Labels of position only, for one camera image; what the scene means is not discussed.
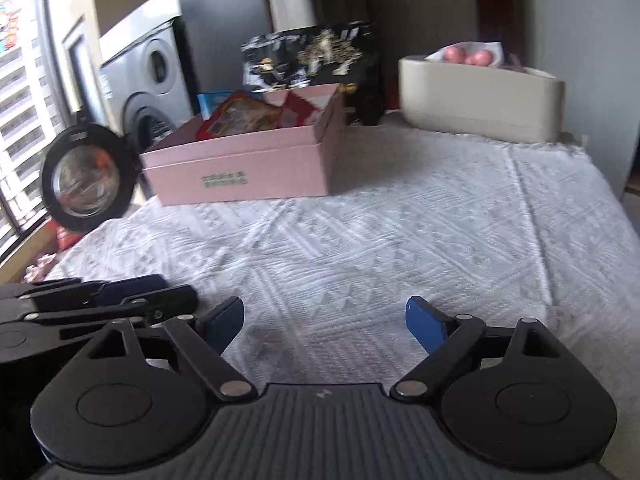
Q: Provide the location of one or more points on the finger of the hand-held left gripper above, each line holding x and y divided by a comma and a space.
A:
135, 286
165, 302

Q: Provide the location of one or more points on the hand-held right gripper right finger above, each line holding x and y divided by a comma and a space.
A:
425, 322

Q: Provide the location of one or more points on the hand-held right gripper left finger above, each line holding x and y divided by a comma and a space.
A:
222, 322

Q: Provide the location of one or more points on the pink cardboard box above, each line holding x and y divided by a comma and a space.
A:
240, 170

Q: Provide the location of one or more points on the blue snack packet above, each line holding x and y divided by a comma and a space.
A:
210, 102

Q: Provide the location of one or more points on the red packet with yellow label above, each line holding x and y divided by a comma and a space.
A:
240, 115

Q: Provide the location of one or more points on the red strip snack packet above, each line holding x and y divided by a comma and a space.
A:
305, 107

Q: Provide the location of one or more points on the white textured tablecloth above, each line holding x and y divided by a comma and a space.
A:
400, 235

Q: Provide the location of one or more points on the pink cloth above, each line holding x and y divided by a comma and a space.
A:
42, 267

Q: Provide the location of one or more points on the grey washing machine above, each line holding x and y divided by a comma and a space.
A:
85, 180

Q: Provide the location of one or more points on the window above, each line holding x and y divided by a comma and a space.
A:
25, 110

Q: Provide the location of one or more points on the grey tumble dryer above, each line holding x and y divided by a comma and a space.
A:
145, 60

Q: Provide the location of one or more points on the beige oval container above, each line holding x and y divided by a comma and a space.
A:
475, 100

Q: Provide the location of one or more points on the pink ball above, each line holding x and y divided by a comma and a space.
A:
483, 57
452, 53
470, 59

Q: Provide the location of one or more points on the dark tall cabinet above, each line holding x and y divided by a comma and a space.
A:
220, 25

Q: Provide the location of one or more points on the black snack bag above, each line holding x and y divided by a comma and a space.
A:
320, 55

